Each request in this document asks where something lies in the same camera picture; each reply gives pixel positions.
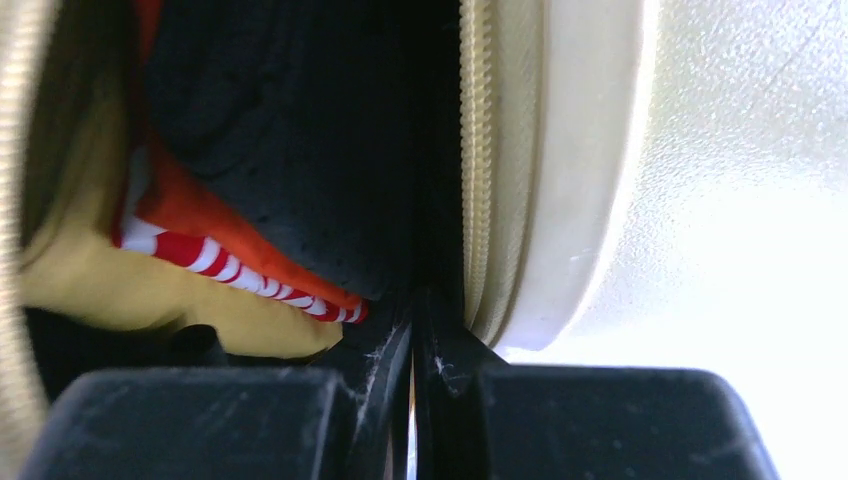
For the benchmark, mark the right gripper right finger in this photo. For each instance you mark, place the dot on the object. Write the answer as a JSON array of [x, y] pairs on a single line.
[[479, 417]]

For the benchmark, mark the dark navy fabric item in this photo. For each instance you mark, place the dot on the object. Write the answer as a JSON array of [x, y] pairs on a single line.
[[296, 114]]

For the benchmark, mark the yellow hard-shell suitcase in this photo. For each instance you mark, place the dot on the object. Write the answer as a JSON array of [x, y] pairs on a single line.
[[633, 184]]

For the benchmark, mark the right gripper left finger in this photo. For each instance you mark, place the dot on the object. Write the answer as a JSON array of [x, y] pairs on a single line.
[[340, 417]]

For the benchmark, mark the red white striped garment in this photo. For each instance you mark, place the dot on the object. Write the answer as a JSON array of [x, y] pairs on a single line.
[[177, 219]]

